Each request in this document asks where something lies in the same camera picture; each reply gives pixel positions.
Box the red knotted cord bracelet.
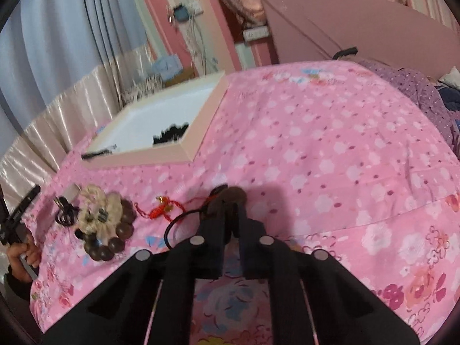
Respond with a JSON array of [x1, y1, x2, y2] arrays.
[[135, 196, 182, 220]]

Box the person's left hand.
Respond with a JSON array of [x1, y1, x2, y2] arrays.
[[5, 235, 42, 283]]

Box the black hair clip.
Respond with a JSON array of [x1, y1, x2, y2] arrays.
[[81, 145, 119, 160]]

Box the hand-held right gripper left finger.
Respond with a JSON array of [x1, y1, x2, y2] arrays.
[[41, 194, 232, 345]]

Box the dark blue cloth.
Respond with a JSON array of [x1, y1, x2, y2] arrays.
[[436, 84, 460, 123]]

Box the brown fuzzy pompom hair tie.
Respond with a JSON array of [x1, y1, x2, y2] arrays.
[[164, 184, 248, 250]]

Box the white shallow cardboard box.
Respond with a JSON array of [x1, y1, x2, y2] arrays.
[[81, 72, 229, 169]]

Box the purple dotted cloth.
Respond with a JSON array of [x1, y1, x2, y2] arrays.
[[359, 59, 460, 144]]

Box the white cloth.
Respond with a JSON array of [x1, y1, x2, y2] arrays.
[[440, 66, 460, 89]]

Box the pink headboard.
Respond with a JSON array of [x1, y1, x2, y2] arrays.
[[260, 0, 460, 80]]

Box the hanging charger cables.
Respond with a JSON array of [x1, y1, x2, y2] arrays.
[[183, 16, 220, 76]]

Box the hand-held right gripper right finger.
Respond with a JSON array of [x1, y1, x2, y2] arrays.
[[234, 203, 422, 345]]

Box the blue and white curtain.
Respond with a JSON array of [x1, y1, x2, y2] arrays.
[[0, 0, 159, 195]]

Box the blue gift bag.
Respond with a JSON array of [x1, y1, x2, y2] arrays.
[[151, 55, 182, 80]]

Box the person's left forearm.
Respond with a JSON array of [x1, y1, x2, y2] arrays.
[[3, 273, 35, 300]]

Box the white power strip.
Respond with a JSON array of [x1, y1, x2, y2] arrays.
[[242, 25, 270, 42]]

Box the brown wooden bead bracelet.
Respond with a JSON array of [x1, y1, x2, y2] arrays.
[[75, 198, 137, 262]]

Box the black strap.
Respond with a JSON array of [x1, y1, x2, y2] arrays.
[[332, 47, 358, 60]]

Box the cream bead bracelet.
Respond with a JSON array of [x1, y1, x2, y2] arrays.
[[74, 184, 124, 236]]

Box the pink floral bedsheet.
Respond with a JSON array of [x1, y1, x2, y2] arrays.
[[30, 59, 460, 345]]

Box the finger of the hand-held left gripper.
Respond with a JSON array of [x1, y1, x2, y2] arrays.
[[5, 184, 42, 223]]

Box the thin black hair ties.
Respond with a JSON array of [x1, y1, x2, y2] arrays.
[[53, 196, 80, 227]]

